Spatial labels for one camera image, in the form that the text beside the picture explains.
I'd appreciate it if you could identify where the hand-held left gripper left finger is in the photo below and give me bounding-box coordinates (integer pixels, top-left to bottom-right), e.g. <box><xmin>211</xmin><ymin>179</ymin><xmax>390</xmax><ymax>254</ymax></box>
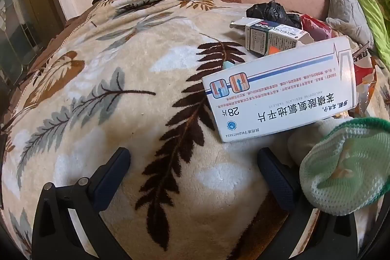
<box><xmin>32</xmin><ymin>147</ymin><xmax>131</xmax><ymax>260</ymax></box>

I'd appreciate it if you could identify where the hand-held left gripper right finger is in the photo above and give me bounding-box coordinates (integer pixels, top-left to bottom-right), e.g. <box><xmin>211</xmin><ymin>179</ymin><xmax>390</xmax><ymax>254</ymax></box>
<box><xmin>257</xmin><ymin>147</ymin><xmax>358</xmax><ymax>260</ymax></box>

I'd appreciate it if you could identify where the orange crumpled snack bag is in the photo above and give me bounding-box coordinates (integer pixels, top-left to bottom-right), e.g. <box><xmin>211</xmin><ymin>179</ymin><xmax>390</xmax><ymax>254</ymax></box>
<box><xmin>352</xmin><ymin>41</ymin><xmax>380</xmax><ymax>117</ymax></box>

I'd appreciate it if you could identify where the leaf print fleece blanket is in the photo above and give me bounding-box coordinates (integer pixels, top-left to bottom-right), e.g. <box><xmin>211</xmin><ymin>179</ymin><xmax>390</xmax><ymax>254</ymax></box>
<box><xmin>0</xmin><ymin>0</ymin><xmax>390</xmax><ymax>260</ymax></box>

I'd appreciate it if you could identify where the black plastic bag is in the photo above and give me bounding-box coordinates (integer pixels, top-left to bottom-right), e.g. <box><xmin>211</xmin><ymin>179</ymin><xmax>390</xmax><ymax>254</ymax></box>
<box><xmin>246</xmin><ymin>0</ymin><xmax>303</xmax><ymax>29</ymax></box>

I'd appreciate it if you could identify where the red purple snack wrapper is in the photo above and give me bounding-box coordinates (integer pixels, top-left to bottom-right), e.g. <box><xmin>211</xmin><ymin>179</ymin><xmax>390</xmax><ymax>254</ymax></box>
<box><xmin>300</xmin><ymin>14</ymin><xmax>332</xmax><ymax>42</ymax></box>

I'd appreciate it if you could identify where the brown glass panel door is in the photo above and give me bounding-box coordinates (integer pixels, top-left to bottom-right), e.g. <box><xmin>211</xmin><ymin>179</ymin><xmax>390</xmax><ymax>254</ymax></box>
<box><xmin>0</xmin><ymin>0</ymin><xmax>66</xmax><ymax>87</ymax></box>

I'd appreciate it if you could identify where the grey quilted pillow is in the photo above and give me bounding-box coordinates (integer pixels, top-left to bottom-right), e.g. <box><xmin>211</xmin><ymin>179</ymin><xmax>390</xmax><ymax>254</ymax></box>
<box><xmin>323</xmin><ymin>0</ymin><xmax>375</xmax><ymax>46</ymax></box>

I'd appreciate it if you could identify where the small white green medicine box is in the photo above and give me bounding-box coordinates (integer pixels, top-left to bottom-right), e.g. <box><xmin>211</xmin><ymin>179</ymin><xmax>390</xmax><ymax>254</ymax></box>
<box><xmin>229</xmin><ymin>17</ymin><xmax>314</xmax><ymax>58</ymax></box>

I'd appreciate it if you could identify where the white green knit sock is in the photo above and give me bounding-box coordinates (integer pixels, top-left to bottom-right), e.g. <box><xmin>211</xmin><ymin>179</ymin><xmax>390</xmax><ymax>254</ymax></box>
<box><xmin>299</xmin><ymin>117</ymin><xmax>390</xmax><ymax>216</ymax></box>

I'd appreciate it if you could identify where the large white medicine box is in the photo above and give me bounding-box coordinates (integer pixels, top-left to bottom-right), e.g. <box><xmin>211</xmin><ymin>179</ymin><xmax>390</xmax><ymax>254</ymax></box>
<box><xmin>202</xmin><ymin>35</ymin><xmax>358</xmax><ymax>143</ymax></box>

